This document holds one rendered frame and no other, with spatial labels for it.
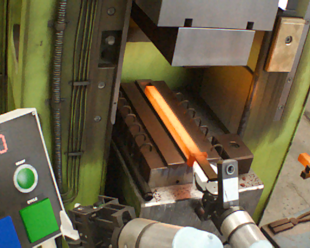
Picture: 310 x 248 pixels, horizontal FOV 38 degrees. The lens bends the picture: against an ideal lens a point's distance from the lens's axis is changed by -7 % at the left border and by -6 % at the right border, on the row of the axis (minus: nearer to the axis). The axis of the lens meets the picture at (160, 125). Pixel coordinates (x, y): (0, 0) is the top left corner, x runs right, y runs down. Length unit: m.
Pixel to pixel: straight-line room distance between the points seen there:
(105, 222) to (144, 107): 0.73
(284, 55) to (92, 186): 0.68
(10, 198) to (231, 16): 0.61
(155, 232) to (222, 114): 0.94
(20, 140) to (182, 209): 0.51
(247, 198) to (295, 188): 1.65
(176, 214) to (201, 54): 0.44
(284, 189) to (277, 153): 1.31
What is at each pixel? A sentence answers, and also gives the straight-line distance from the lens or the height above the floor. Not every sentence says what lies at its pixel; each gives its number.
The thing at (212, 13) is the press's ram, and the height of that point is 1.40.
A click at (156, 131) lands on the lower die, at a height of 0.99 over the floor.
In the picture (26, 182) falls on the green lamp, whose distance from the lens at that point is 0.96.
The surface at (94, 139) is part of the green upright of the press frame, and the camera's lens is 1.26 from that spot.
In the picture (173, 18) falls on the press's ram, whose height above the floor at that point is 1.39.
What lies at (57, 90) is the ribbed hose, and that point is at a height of 1.15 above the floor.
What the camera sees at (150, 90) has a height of 1.01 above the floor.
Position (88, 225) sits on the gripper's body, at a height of 1.18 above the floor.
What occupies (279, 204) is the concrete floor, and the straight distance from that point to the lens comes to 2.80.
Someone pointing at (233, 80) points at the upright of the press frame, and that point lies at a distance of 1.48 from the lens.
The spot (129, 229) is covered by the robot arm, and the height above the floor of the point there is 1.22.
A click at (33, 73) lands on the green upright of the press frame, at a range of 1.12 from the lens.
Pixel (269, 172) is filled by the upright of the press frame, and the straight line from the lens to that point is 1.68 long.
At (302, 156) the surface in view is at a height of 0.98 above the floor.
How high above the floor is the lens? 1.72
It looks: 33 degrees down
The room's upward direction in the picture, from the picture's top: 11 degrees clockwise
